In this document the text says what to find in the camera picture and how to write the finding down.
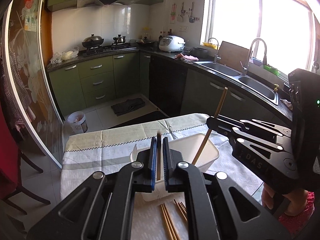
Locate dark-tipped wooden chopstick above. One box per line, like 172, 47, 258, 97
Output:
177, 202, 187, 219
156, 131, 162, 181
174, 200, 188, 223

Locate clear plastic spoon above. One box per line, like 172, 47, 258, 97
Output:
130, 144, 138, 162

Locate light wooden chopstick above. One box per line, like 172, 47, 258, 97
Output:
192, 87, 228, 165
163, 203, 181, 240
160, 204, 176, 240

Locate person's right hand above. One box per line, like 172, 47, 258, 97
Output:
261, 182, 311, 217

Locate dark floor mat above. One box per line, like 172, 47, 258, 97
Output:
111, 98, 145, 116

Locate dark lower cabinets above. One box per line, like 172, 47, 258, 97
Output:
140, 51, 292, 127

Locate patterned light tablecloth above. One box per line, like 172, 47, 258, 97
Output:
60, 112, 264, 240

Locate pink right sleeve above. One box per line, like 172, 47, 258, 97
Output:
278, 192, 315, 238

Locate white trash bin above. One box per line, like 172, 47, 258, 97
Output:
67, 111, 88, 134

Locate pink cloth on counter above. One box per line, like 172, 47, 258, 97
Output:
175, 53, 199, 62

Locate green sponge holder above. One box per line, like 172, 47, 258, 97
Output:
263, 64, 280, 76

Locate double stainless sink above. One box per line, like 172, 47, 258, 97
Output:
195, 61, 279, 105

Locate dark pot by sink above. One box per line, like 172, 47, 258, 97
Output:
190, 47, 209, 59

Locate white rice cooker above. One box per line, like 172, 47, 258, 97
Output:
159, 35, 185, 53

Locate small chrome faucet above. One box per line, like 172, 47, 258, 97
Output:
208, 37, 219, 63

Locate green lower cabinets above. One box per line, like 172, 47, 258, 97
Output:
49, 52, 140, 116

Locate black frying pan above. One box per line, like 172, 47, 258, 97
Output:
136, 37, 155, 47

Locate tall chrome faucet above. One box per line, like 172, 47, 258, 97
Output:
240, 37, 267, 75

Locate gas stove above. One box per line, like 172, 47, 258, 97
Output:
82, 43, 137, 57

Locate yellow sponge basket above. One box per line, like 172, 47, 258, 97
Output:
203, 42, 218, 50

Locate wooden cutting board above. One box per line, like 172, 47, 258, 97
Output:
218, 41, 249, 70

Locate small steel pot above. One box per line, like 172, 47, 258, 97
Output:
113, 34, 126, 44

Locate black wok with lid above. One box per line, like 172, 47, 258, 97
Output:
82, 34, 104, 48

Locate hanging ladle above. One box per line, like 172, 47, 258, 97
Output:
189, 2, 195, 23

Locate plastic bag with food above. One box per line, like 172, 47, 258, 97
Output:
50, 46, 79, 64

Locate hanging checkered apron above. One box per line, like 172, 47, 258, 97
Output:
0, 37, 36, 136

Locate red upholstered chair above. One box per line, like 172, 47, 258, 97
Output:
0, 114, 50, 215

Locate glass sliding door with flowers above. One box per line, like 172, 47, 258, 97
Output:
2, 0, 63, 168

